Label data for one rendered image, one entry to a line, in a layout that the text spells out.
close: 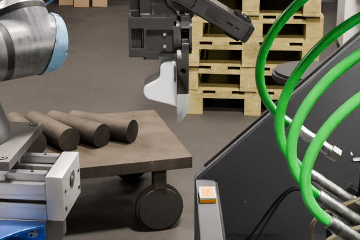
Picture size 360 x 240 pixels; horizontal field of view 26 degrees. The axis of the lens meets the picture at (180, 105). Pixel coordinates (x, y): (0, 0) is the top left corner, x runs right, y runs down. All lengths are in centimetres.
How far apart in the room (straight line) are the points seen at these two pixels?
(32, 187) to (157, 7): 59
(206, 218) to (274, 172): 23
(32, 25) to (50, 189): 32
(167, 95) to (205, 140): 352
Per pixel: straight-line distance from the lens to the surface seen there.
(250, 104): 498
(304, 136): 120
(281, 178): 157
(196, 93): 497
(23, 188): 150
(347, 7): 636
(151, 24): 99
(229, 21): 100
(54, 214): 150
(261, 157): 155
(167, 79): 102
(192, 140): 455
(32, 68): 154
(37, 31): 154
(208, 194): 146
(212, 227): 136
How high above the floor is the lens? 155
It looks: 17 degrees down
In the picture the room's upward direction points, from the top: straight up
